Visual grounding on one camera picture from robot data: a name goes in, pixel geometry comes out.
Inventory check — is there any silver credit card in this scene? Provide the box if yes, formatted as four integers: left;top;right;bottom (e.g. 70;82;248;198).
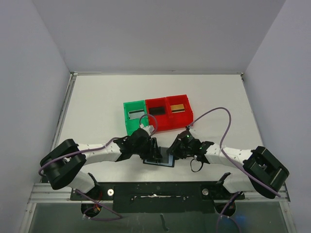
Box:
128;109;145;119

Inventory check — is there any black credit card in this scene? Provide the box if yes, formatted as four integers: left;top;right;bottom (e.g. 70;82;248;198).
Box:
149;106;166;116

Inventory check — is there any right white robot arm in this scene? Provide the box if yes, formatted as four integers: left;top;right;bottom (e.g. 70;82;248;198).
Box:
168;130;290;199

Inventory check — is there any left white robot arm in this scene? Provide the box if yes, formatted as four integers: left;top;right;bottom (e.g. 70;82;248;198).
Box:
38;126;162;194

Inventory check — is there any gold credit card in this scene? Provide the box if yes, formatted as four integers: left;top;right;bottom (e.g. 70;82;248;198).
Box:
171;104;185;114

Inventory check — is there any green plastic bin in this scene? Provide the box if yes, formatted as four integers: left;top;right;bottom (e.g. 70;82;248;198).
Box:
123;100;147;135

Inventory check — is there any right red plastic bin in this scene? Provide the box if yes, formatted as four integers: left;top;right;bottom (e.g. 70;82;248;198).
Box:
166;95;193;130

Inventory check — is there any red plastic bin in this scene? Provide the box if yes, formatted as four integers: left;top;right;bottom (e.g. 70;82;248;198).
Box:
166;95;193;130
145;98;171;132

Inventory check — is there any middle red plastic bin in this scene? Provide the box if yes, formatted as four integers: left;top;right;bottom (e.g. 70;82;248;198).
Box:
145;98;171;132

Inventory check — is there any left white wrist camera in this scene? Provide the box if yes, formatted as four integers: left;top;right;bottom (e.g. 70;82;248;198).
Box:
139;124;155;136

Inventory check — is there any aluminium frame rail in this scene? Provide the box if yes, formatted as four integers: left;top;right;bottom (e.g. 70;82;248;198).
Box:
28;183;72;203

